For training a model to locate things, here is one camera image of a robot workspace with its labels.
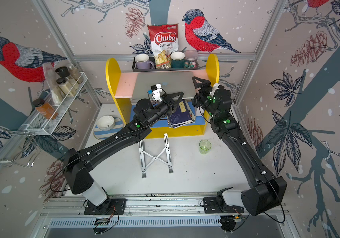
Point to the wire hook rack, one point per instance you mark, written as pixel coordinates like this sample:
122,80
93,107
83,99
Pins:
18,148

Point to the clear spice jar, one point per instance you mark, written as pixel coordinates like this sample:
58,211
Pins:
75,73

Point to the black tray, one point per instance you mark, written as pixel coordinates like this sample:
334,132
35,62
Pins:
152,69

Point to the orange spice jar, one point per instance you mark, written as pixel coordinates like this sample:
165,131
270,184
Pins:
45,109

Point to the white bowl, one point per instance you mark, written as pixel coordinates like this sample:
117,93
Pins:
106,123

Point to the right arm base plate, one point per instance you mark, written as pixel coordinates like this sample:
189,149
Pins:
217,205

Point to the blue striped plate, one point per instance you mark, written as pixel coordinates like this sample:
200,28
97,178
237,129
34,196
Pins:
102,135

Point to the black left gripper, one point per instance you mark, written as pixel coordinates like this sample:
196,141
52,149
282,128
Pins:
168,102

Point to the beige spice jar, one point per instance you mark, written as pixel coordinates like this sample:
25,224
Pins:
67,88

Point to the red chuba chips bag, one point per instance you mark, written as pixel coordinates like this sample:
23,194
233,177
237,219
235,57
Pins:
164,41

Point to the black lid spice jar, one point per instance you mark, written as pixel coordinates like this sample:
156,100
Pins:
64,75

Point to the silver laptop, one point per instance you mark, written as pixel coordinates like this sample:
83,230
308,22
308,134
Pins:
171,82

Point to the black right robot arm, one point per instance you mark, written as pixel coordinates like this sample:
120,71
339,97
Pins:
266,190

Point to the green glass cup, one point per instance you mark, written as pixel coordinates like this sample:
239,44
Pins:
204,146

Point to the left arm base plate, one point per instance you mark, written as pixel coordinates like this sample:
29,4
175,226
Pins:
116,206

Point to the yellow pink blue shelf unit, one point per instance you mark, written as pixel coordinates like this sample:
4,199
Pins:
121,87

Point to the pink lidded jar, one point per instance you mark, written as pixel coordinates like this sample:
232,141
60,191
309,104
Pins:
191,59

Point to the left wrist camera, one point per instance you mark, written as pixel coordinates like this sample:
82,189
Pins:
155,93

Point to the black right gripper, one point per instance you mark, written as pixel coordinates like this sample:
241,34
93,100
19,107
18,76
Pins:
206,85

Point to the navy blue book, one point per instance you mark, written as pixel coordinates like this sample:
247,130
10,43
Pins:
182,116

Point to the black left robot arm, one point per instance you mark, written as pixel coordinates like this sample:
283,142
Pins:
78,164

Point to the purple mug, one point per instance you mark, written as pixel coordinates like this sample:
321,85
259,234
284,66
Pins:
143,62

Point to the green mug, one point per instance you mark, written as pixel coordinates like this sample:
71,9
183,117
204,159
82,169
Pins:
177,60

